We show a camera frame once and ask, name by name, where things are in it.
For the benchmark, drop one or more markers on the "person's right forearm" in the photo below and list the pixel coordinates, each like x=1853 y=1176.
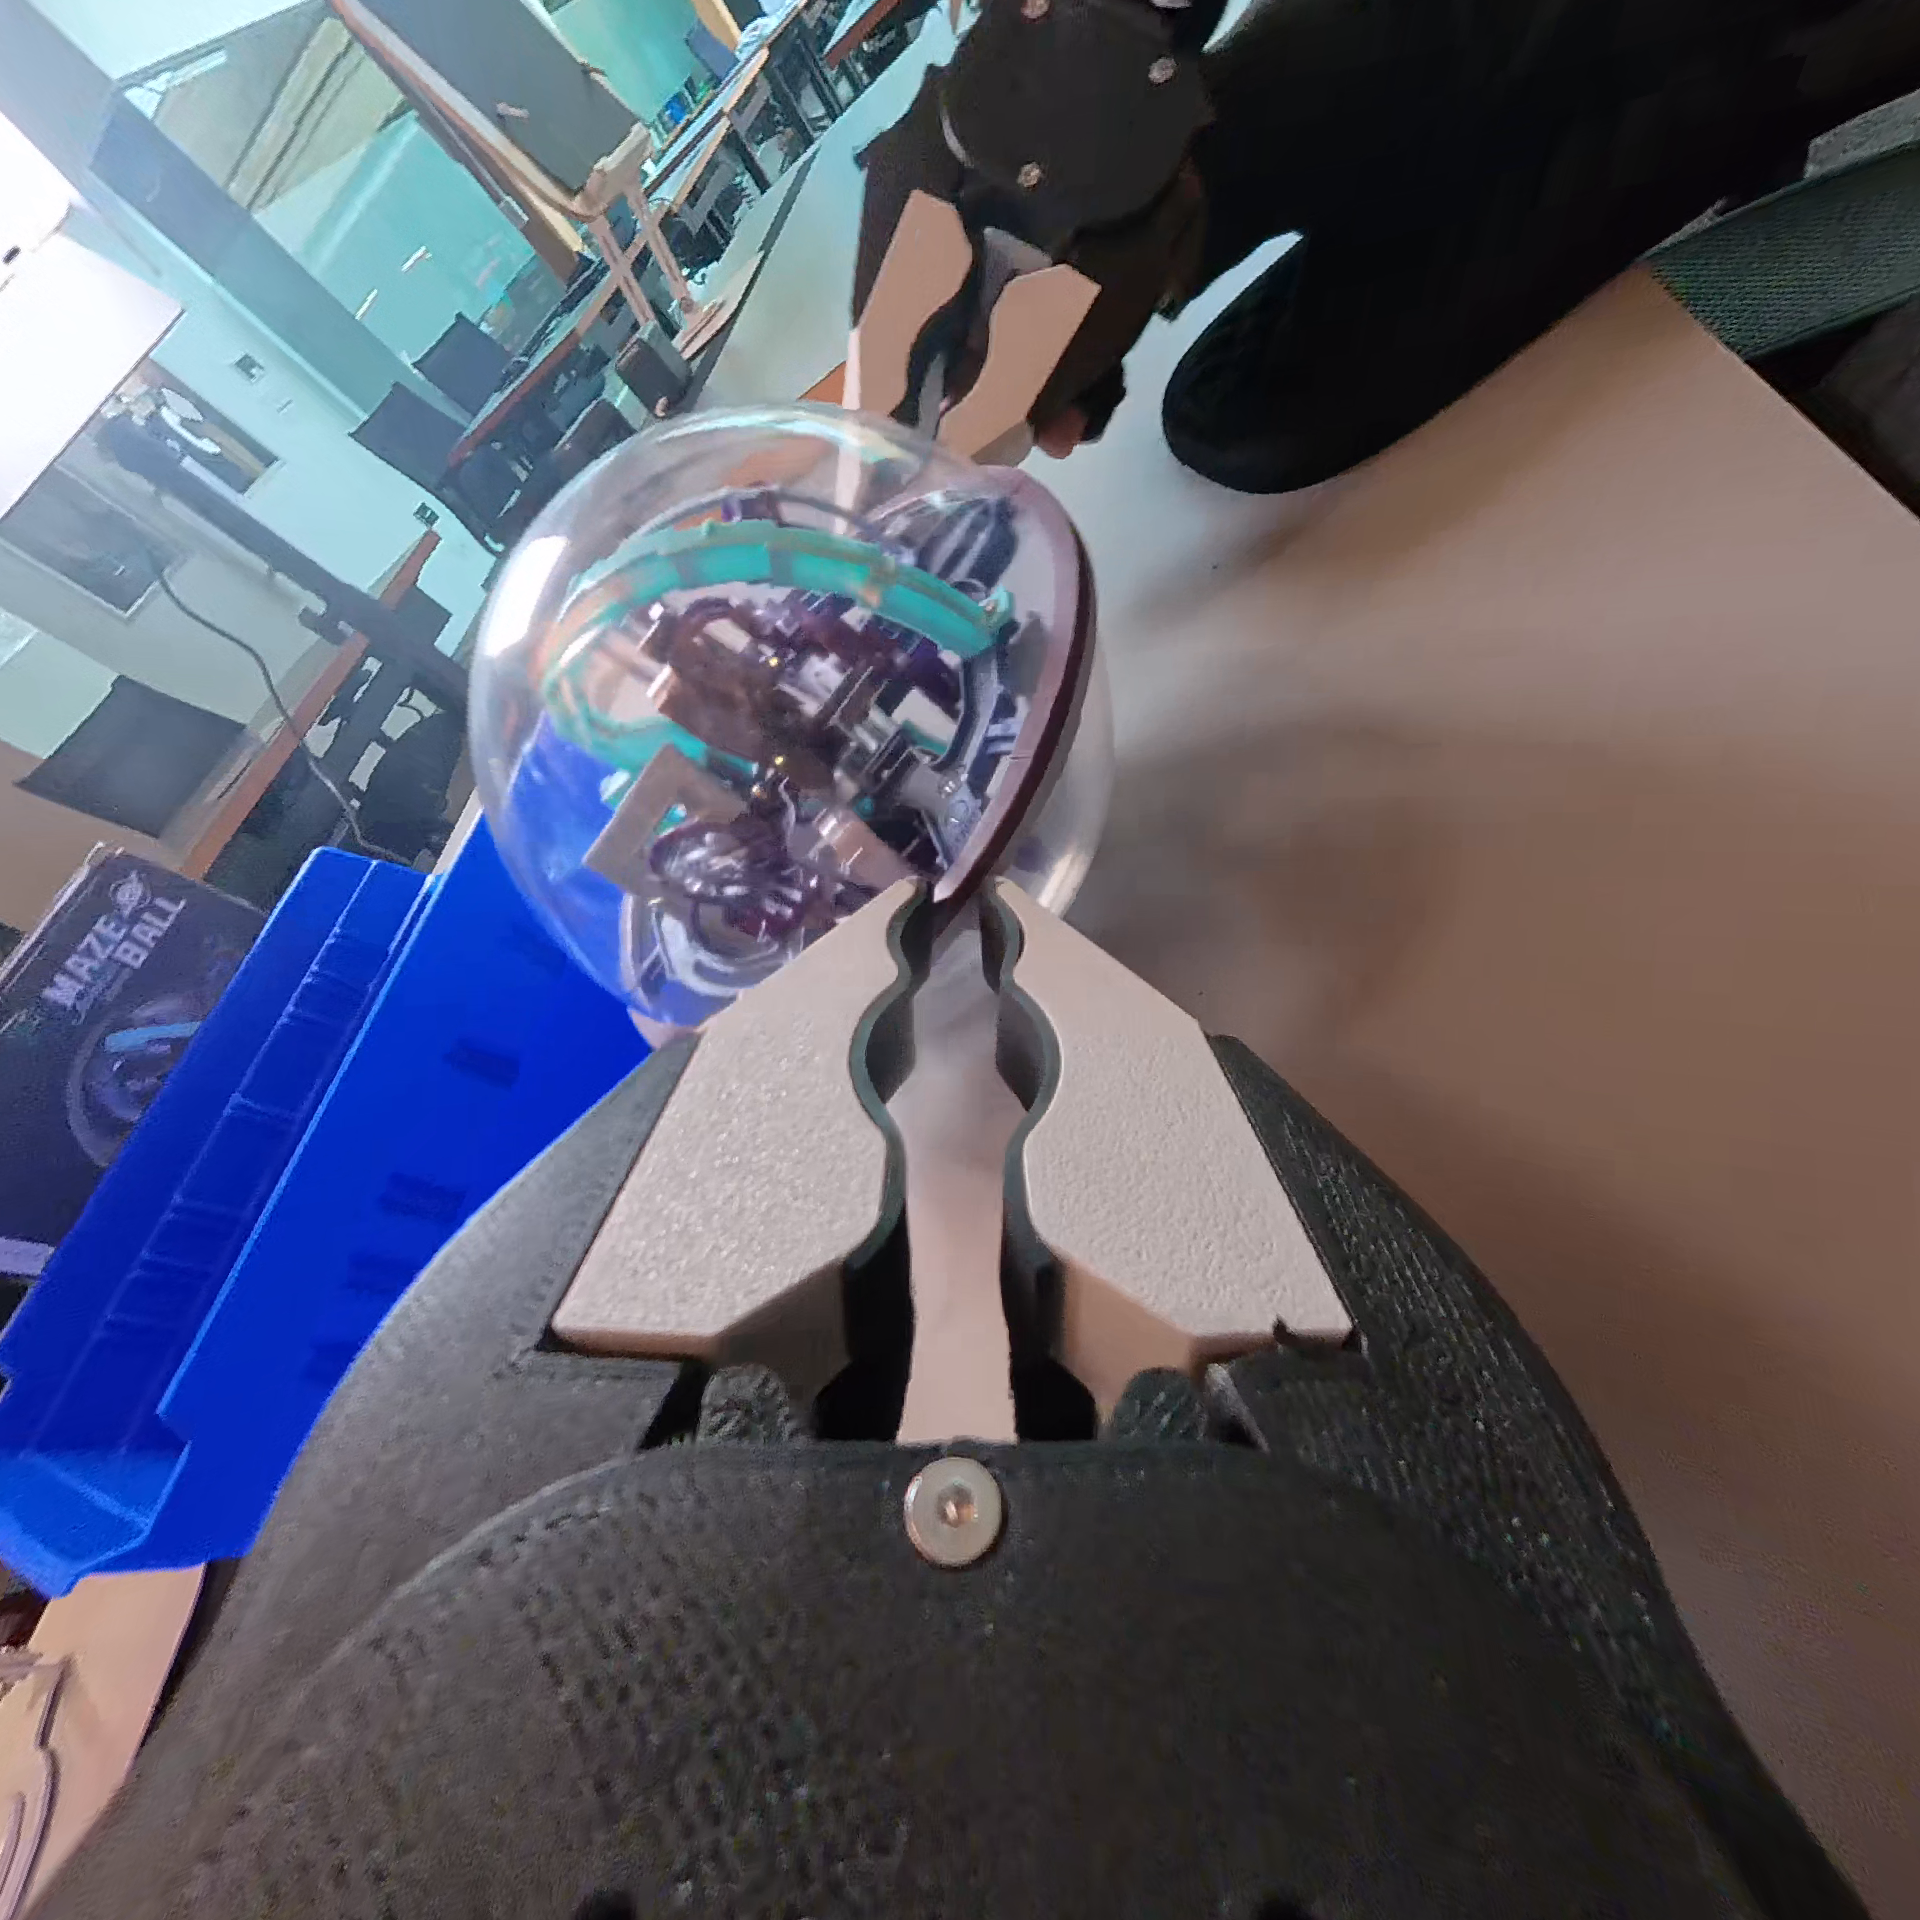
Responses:
x=1499 y=119

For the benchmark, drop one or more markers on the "dark blue cardboard box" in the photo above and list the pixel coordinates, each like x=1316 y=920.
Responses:
x=106 y=1037

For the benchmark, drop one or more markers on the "blue plastic bin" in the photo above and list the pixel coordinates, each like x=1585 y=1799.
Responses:
x=299 y=1201

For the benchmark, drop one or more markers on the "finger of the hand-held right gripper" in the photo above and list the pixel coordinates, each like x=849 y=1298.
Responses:
x=1036 y=346
x=908 y=299

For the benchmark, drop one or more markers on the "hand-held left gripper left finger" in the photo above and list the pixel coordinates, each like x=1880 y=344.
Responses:
x=733 y=1201

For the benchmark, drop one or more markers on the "clear maze ball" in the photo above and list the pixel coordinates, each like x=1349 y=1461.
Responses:
x=780 y=720

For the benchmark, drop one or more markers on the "black armrest pad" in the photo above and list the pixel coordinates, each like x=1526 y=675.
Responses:
x=1349 y=390

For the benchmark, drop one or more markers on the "black metal pole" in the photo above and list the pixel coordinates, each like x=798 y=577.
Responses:
x=299 y=599

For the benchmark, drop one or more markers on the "person's right hand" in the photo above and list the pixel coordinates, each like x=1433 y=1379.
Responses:
x=1061 y=435

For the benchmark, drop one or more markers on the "wooden stand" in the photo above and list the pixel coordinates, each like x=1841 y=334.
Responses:
x=629 y=194

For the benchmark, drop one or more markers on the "pale round board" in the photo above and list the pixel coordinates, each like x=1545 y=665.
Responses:
x=22 y=1755

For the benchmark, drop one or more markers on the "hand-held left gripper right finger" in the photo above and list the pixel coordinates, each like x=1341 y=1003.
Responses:
x=1170 y=1201

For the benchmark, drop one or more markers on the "framed wall picture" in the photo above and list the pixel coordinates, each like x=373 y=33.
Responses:
x=181 y=435
x=83 y=539

